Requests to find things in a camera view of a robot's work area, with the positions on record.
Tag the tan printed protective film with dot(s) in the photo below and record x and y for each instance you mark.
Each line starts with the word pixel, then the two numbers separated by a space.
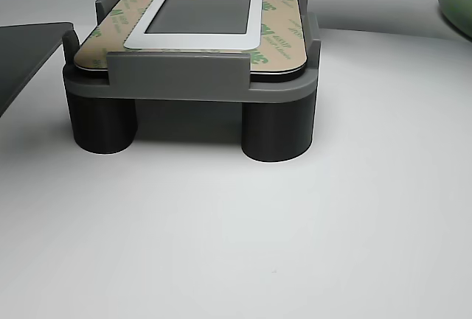
pixel 284 35

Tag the white plate with screen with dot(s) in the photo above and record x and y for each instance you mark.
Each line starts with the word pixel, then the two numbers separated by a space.
pixel 206 42

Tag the dark flat tray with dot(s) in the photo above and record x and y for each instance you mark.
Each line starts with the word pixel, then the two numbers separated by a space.
pixel 26 54

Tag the green rounded object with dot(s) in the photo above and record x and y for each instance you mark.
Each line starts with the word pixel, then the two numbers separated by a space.
pixel 457 6

